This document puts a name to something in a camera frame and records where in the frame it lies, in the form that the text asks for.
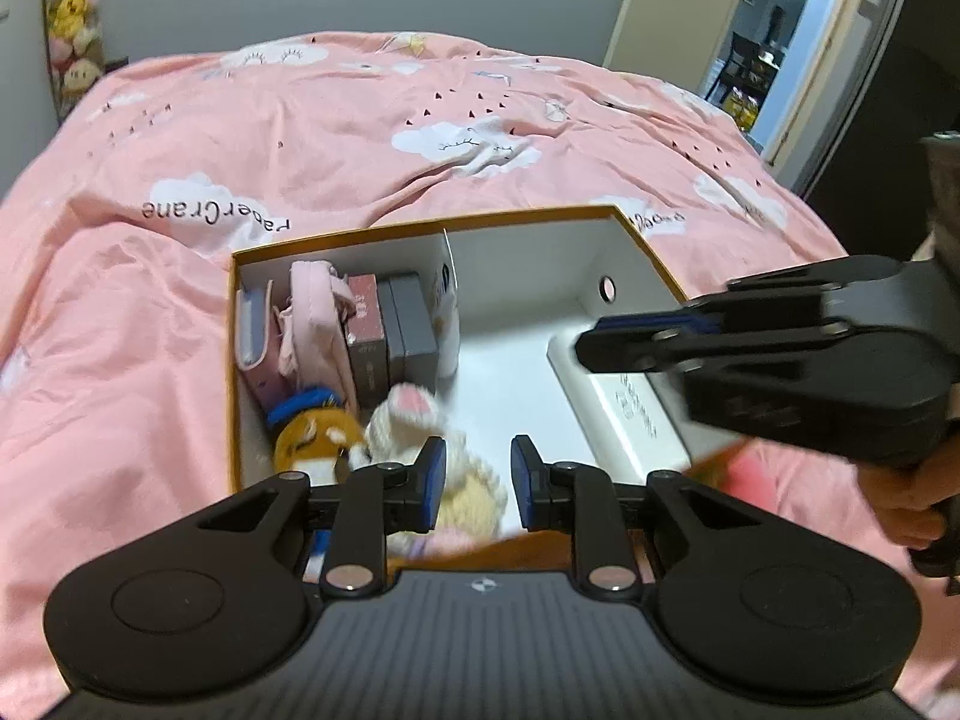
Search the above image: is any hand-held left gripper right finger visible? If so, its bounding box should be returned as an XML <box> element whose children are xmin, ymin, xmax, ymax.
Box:
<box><xmin>510</xmin><ymin>435</ymin><xmax>760</xmax><ymax>595</ymax></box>

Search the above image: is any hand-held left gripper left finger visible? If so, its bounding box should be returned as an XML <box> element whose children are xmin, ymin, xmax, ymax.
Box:
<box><xmin>196</xmin><ymin>436</ymin><xmax>449</xmax><ymax>599</ymax></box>

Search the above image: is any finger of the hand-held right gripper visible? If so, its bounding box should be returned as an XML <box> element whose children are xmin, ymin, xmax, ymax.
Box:
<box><xmin>576</xmin><ymin>319</ymin><xmax>826</xmax><ymax>380</ymax></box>
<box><xmin>596</xmin><ymin>255</ymin><xmax>912</xmax><ymax>338</ymax></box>

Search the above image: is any white crochet bunny plush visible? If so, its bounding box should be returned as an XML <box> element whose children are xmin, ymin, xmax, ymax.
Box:
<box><xmin>366</xmin><ymin>382</ymin><xmax>512</xmax><ymax>541</ymax></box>

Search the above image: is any long white box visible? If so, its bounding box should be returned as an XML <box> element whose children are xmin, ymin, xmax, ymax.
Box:
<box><xmin>546</xmin><ymin>331</ymin><xmax>692</xmax><ymax>486</ymax></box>

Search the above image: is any orange cardboard box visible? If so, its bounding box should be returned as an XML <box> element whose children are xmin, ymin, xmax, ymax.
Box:
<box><xmin>225</xmin><ymin>204</ymin><xmax>687</xmax><ymax>578</ymax></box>

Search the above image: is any pink peach plush toy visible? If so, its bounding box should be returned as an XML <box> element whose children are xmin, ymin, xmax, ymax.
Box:
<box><xmin>690</xmin><ymin>441</ymin><xmax>773</xmax><ymax>500</ymax></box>

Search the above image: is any brown dog plush toy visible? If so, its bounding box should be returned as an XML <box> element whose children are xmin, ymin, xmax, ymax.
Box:
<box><xmin>268</xmin><ymin>386</ymin><xmax>368</xmax><ymax>485</ymax></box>

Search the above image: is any dark red box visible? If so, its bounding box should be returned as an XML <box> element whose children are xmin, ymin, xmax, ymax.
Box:
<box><xmin>345</xmin><ymin>274</ymin><xmax>391</xmax><ymax>412</ymax></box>

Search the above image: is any white printed bottle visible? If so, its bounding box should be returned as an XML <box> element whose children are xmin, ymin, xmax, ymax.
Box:
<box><xmin>431</xmin><ymin>262</ymin><xmax>462</xmax><ymax>380</ymax></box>

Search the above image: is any dark grey box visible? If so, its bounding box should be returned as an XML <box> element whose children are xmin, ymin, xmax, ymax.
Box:
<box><xmin>377</xmin><ymin>272</ymin><xmax>440</xmax><ymax>395</ymax></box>

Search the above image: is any pink cloth pouch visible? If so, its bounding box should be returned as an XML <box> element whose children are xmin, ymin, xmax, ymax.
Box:
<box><xmin>276</xmin><ymin>260</ymin><xmax>355</xmax><ymax>400</ymax></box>

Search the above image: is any person's right hand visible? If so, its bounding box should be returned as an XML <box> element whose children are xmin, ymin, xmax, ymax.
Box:
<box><xmin>857</xmin><ymin>461</ymin><xmax>947</xmax><ymax>551</ymax></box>

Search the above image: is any dark chair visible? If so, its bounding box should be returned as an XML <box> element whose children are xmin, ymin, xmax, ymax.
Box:
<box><xmin>720</xmin><ymin>31</ymin><xmax>758</xmax><ymax>102</ymax></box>

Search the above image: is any room door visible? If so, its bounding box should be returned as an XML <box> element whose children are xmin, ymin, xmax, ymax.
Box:
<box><xmin>604</xmin><ymin>0</ymin><xmax>758</xmax><ymax>74</ymax></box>

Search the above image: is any dark wardrobe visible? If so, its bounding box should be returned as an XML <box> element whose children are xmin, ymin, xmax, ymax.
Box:
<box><xmin>810</xmin><ymin>0</ymin><xmax>960</xmax><ymax>196</ymax></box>

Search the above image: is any pink printed blanket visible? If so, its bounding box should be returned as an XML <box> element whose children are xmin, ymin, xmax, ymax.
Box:
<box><xmin>0</xmin><ymin>31</ymin><xmax>960</xmax><ymax>720</ymax></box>

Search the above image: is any tube of plush toys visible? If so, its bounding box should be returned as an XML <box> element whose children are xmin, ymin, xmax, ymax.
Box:
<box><xmin>37</xmin><ymin>0</ymin><xmax>106</xmax><ymax>102</ymax></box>

